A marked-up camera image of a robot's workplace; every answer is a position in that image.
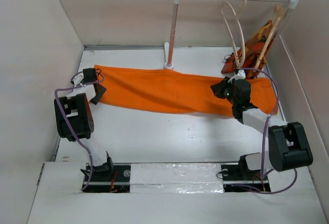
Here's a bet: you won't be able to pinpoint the empty wooden hanger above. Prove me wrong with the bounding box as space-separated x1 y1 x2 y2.
221 0 247 68

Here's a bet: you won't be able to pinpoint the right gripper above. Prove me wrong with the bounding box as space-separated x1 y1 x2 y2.
210 77 237 106

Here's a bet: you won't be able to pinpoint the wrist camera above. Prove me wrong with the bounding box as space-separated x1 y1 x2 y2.
70 75 83 86
228 69 246 83

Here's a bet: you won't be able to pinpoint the orange camouflage garment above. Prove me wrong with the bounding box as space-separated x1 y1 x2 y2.
221 20 273 79

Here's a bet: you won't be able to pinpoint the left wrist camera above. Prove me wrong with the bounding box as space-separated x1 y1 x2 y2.
70 75 83 86

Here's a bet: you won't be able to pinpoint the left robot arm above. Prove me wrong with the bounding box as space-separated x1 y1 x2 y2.
54 68 115 181

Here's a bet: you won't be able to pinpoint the orange trousers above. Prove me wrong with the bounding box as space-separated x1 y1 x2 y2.
95 65 277 117

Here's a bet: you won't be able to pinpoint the white clothes rack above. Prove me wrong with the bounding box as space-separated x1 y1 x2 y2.
163 0 304 70

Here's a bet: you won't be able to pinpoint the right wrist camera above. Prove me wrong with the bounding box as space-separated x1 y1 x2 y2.
228 69 246 83

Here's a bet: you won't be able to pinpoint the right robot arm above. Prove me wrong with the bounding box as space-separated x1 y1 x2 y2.
211 77 314 172

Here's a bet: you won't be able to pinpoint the wooden hanger with garment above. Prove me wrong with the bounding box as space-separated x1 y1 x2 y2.
255 4 284 69

